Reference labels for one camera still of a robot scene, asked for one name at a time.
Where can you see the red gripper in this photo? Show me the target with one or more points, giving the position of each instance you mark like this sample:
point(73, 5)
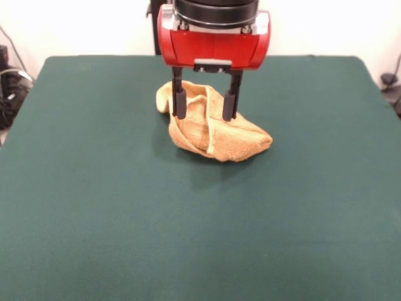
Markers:
point(216, 47)

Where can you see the tan terry towel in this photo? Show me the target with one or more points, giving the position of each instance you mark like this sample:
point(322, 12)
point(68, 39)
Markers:
point(225, 138)

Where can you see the dark green table cloth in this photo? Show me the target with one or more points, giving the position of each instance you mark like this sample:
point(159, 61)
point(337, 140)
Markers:
point(94, 203)

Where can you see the dark grey power adapter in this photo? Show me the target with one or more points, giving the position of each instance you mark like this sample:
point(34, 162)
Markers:
point(388, 78)

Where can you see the black electronics box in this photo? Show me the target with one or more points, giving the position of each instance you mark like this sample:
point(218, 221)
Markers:
point(3, 56)

